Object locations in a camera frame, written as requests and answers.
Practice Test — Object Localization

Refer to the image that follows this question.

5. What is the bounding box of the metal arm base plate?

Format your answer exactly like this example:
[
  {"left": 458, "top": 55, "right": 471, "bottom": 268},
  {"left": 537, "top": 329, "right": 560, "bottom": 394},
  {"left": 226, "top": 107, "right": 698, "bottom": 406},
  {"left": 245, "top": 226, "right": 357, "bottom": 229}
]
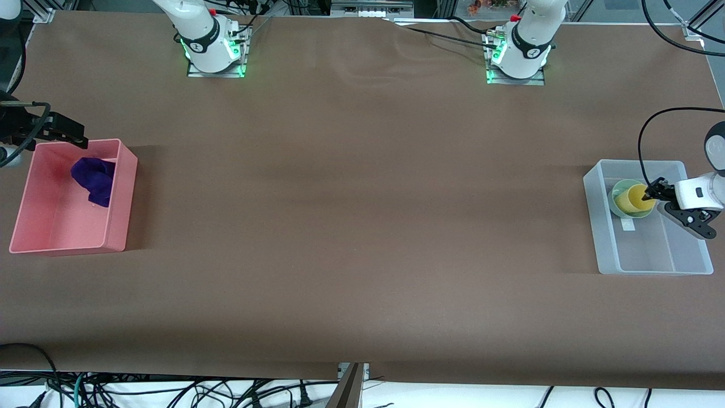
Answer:
[
  {"left": 485, "top": 31, "right": 546, "bottom": 86},
  {"left": 186, "top": 25, "right": 248, "bottom": 79}
]

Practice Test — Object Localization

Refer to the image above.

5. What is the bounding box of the grey stand post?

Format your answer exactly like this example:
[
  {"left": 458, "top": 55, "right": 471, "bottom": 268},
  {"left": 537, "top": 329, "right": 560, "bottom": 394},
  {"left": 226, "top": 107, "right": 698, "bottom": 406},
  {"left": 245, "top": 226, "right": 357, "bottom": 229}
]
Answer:
[{"left": 327, "top": 363, "right": 365, "bottom": 408}]

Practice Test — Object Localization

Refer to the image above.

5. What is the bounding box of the thick black floor cable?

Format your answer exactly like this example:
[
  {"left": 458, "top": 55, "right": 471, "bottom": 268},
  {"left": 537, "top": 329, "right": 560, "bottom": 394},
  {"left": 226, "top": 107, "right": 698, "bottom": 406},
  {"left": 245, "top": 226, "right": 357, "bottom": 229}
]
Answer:
[{"left": 0, "top": 342, "right": 60, "bottom": 408}]

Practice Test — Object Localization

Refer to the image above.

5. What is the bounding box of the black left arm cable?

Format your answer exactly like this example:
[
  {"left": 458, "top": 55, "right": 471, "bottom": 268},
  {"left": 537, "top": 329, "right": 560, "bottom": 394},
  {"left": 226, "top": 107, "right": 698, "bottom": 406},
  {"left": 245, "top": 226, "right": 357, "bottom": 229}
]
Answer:
[{"left": 638, "top": 0, "right": 725, "bottom": 188}]

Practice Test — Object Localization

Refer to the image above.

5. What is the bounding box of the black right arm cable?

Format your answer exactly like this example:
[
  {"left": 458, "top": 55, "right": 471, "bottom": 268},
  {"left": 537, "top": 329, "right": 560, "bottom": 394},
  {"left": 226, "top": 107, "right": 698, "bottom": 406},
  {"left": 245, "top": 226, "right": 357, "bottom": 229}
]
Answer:
[{"left": 0, "top": 27, "right": 53, "bottom": 168}]

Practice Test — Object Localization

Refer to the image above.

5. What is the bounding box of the black base cable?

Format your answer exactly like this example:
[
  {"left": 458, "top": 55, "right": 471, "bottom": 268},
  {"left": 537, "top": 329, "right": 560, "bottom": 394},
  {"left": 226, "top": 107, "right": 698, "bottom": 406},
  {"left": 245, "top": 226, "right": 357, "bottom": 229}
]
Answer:
[{"left": 229, "top": 14, "right": 274, "bottom": 44}]

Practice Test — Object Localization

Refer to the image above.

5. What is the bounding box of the black cable with white label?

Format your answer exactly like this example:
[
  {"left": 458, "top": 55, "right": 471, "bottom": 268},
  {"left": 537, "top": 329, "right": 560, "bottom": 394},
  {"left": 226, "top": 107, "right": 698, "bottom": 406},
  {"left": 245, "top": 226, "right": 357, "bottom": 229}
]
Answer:
[{"left": 662, "top": 0, "right": 725, "bottom": 45}]

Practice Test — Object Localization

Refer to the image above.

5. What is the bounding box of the clear plastic bin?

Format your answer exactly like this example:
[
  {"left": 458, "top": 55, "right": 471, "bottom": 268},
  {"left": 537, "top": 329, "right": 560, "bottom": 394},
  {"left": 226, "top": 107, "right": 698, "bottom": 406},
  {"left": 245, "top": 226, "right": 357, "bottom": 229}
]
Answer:
[{"left": 583, "top": 159, "right": 715, "bottom": 277}]

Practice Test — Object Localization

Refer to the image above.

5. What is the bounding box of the orange patterned object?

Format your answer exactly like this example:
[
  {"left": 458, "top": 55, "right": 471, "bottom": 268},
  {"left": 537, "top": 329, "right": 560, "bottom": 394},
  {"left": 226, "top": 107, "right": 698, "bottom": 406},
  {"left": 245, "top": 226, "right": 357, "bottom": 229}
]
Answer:
[{"left": 467, "top": 0, "right": 511, "bottom": 14}]

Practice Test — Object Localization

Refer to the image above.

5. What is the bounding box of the metal stand bracket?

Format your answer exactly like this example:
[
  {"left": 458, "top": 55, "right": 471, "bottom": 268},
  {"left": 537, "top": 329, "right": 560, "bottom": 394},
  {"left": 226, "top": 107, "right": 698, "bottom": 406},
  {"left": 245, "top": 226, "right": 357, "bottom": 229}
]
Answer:
[{"left": 338, "top": 362, "right": 370, "bottom": 382}]

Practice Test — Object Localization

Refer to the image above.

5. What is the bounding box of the purple microfibre cloth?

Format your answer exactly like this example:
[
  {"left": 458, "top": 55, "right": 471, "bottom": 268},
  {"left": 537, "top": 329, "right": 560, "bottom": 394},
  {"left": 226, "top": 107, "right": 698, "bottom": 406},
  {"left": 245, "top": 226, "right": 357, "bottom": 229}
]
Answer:
[{"left": 70, "top": 157, "right": 117, "bottom": 209}]

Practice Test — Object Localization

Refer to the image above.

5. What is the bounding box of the black floor cable tangle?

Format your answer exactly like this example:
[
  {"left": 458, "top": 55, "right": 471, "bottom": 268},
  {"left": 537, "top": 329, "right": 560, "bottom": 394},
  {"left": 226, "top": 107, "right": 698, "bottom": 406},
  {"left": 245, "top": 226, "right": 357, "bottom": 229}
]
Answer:
[{"left": 85, "top": 376, "right": 340, "bottom": 408}]

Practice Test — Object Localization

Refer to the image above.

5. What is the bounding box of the black table cable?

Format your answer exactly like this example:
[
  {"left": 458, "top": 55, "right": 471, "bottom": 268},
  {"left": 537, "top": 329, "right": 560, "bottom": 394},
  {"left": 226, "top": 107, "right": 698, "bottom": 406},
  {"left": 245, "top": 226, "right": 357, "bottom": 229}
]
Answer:
[
  {"left": 449, "top": 16, "right": 501, "bottom": 37},
  {"left": 390, "top": 19, "right": 494, "bottom": 49}
]

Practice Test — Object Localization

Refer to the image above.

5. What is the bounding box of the brown table cover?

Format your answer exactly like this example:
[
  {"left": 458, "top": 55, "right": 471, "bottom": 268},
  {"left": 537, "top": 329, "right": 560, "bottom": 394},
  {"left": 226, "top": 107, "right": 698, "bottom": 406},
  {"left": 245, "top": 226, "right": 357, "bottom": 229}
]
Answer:
[{"left": 0, "top": 10, "right": 725, "bottom": 381}]

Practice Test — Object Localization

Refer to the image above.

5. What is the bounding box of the white power strip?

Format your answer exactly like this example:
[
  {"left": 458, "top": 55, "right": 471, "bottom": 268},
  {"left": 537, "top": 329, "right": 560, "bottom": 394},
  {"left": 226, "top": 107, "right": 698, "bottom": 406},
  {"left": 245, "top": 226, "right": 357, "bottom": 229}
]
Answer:
[{"left": 331, "top": 0, "right": 415, "bottom": 18}]

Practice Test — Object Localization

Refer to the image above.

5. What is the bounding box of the pink plastic bin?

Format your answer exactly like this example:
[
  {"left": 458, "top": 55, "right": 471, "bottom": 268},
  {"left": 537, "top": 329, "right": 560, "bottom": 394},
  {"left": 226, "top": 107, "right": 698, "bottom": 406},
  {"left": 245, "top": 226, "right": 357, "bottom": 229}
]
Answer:
[{"left": 8, "top": 139, "right": 138, "bottom": 254}]

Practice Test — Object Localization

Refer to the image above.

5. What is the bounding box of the yellow plastic cup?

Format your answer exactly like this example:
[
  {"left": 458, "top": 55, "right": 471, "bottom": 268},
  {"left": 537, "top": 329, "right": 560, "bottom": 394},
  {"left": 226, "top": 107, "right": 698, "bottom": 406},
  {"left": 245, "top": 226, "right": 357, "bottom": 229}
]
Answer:
[{"left": 616, "top": 182, "right": 657, "bottom": 218}]

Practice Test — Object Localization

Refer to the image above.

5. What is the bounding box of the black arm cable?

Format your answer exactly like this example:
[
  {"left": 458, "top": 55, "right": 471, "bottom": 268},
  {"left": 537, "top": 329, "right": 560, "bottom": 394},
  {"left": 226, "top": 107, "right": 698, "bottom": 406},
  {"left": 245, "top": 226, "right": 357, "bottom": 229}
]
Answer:
[
  {"left": 0, "top": 27, "right": 53, "bottom": 168},
  {"left": 638, "top": 0, "right": 725, "bottom": 188}
]

